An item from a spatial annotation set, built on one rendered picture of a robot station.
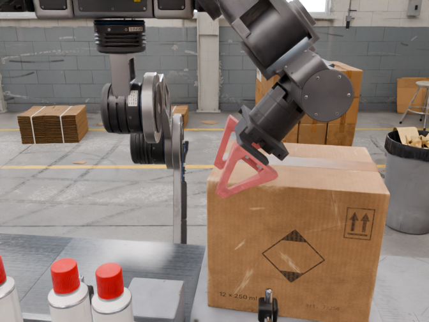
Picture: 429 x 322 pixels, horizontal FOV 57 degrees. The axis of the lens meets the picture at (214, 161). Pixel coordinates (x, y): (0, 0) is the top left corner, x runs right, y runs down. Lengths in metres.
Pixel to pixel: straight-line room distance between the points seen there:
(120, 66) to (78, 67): 5.17
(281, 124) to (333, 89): 0.10
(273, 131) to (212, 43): 5.39
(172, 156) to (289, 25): 1.12
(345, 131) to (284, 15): 3.56
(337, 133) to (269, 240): 3.33
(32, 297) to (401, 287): 0.79
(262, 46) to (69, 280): 0.38
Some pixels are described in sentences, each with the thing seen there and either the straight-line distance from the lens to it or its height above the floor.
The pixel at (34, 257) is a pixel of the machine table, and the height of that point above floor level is 0.83.
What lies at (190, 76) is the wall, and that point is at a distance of 5.99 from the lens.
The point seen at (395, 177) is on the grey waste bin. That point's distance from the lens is 2.86.
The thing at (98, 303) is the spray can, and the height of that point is 1.05.
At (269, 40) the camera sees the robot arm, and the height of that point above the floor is 1.36.
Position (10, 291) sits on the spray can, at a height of 1.04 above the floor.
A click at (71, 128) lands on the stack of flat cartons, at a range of 4.78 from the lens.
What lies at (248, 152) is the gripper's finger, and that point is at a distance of 0.48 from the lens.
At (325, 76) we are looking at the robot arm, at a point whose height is 1.33.
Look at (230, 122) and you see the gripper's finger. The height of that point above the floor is 1.24.
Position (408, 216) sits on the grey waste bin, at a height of 0.13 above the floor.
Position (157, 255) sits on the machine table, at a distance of 1.02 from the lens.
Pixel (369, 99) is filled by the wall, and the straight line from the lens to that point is 6.50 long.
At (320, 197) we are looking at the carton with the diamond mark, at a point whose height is 1.10.
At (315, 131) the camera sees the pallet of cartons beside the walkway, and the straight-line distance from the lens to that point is 3.94.
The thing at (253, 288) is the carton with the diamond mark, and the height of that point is 0.91.
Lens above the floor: 1.39
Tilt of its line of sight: 20 degrees down
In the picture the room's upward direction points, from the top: straight up
